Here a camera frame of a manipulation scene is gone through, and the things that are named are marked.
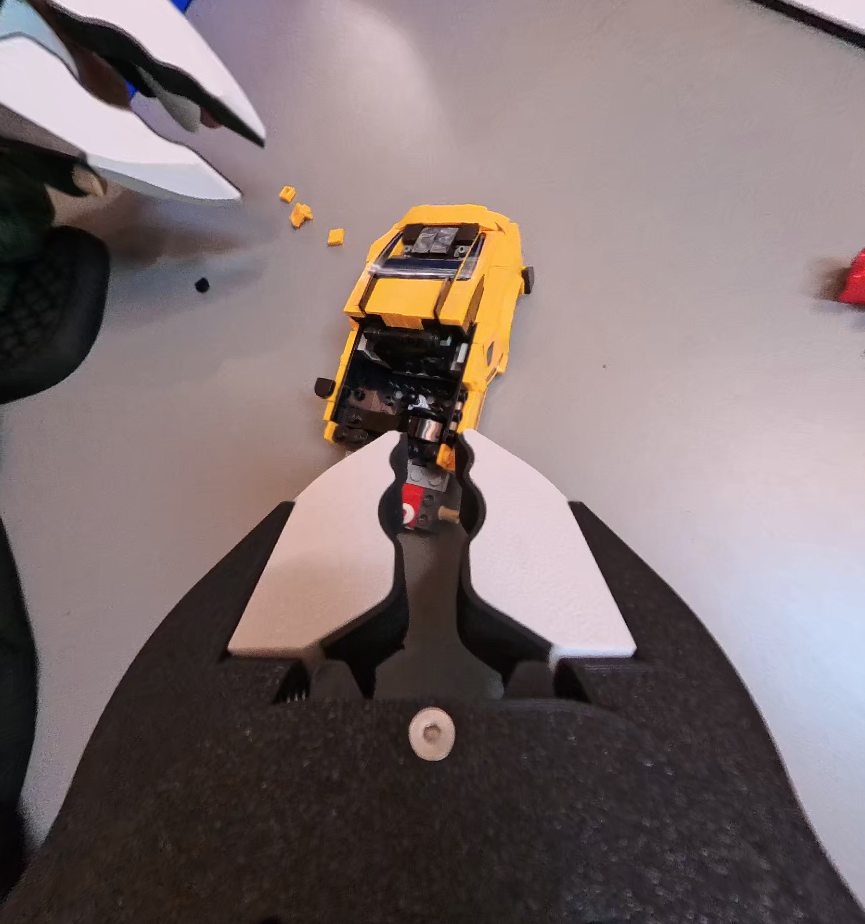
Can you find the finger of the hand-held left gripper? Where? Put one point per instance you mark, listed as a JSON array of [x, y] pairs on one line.
[[172, 43], [57, 108]]

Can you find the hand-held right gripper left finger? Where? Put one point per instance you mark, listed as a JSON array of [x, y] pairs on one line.
[[331, 570]]

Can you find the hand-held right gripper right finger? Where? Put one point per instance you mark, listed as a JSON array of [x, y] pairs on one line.
[[540, 570]]

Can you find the yellow lego car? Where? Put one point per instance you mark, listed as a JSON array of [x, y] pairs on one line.
[[432, 289]]

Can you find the person's left forearm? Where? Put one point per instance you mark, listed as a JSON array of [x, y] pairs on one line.
[[6, 238]]

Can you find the person's left hand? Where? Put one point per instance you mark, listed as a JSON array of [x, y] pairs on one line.
[[96, 72]]

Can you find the black mesh chair armrest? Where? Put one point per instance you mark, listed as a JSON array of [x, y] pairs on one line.
[[49, 325]]

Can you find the white book stand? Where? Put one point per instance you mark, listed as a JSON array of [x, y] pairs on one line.
[[851, 18]]

